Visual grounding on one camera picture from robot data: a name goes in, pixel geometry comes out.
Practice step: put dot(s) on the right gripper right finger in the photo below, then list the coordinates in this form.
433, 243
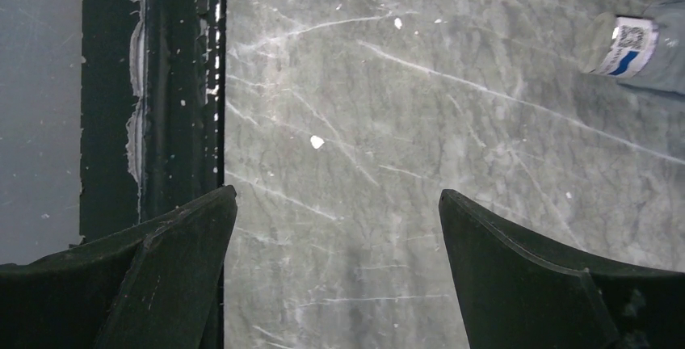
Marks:
519, 289

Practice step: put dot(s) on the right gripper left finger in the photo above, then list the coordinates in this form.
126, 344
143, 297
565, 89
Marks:
155, 285

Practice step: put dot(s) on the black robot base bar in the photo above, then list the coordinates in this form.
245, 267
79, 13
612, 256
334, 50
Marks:
152, 98

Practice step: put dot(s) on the blue tinted clear bottle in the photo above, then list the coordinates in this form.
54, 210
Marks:
644, 52

